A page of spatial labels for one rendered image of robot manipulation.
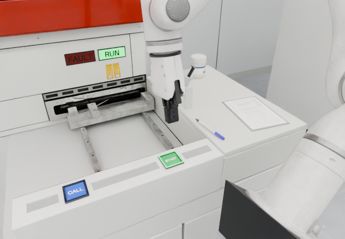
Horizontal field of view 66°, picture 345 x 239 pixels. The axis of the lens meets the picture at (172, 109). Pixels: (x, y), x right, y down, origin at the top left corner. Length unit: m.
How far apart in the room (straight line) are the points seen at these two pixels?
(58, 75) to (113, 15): 0.33
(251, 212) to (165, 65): 0.37
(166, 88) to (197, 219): 0.49
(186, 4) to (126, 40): 0.69
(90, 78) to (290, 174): 0.87
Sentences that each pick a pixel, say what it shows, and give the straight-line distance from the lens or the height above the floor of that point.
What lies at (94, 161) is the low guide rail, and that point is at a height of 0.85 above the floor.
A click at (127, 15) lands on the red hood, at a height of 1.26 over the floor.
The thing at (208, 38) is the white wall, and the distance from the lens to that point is 3.23.
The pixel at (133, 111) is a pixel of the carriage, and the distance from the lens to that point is 1.18.
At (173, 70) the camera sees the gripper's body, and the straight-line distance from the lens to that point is 0.60.
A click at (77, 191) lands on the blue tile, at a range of 0.72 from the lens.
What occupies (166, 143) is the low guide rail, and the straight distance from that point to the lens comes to 1.01.
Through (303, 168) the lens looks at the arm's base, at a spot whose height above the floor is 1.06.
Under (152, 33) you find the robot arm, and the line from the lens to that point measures 0.60.
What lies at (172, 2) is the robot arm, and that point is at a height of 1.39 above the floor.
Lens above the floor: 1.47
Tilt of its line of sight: 30 degrees down
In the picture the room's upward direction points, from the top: straight up
